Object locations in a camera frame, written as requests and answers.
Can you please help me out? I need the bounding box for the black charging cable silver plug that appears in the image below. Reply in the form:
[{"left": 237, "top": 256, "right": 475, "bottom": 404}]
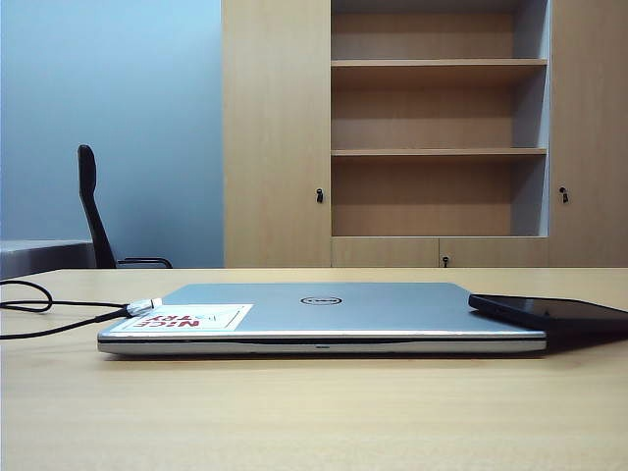
[{"left": 0, "top": 280, "right": 166, "bottom": 341}]

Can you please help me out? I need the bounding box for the black smartphone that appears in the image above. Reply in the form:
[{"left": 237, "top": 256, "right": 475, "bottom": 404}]
[{"left": 467, "top": 291, "right": 628, "bottom": 340}]

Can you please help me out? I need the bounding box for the silver Dell laptop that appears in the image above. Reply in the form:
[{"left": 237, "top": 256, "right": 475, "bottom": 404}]
[{"left": 96, "top": 282, "right": 548, "bottom": 355}]

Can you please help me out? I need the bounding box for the light wooden cabinet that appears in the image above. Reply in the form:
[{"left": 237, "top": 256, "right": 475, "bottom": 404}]
[{"left": 220, "top": 0, "right": 628, "bottom": 270}]

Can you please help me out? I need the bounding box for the white red Nice Try sticker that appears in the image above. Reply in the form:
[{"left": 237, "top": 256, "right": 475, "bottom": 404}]
[{"left": 121, "top": 303, "right": 254, "bottom": 332}]

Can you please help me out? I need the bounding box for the black office chair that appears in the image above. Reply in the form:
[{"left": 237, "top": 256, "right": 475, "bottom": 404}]
[{"left": 77, "top": 143, "right": 174, "bottom": 270}]

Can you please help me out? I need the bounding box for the grey background desk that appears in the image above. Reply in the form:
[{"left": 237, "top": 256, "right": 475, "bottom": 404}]
[{"left": 0, "top": 238, "right": 97, "bottom": 282}]

